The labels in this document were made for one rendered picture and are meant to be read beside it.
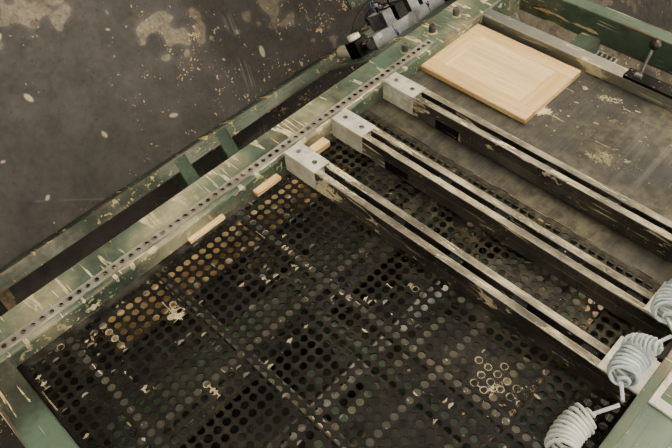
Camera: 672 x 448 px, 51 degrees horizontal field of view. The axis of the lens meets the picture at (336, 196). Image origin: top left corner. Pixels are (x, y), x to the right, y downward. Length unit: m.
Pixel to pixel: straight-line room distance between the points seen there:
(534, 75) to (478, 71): 0.18
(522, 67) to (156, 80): 1.38
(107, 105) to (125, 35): 0.28
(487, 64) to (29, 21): 1.60
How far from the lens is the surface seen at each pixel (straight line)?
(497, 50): 2.46
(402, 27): 2.54
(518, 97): 2.28
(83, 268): 1.90
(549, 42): 2.48
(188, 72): 2.90
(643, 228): 1.92
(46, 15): 2.78
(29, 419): 1.72
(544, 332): 1.67
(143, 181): 2.62
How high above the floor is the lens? 2.67
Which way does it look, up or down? 56 degrees down
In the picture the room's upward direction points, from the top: 93 degrees clockwise
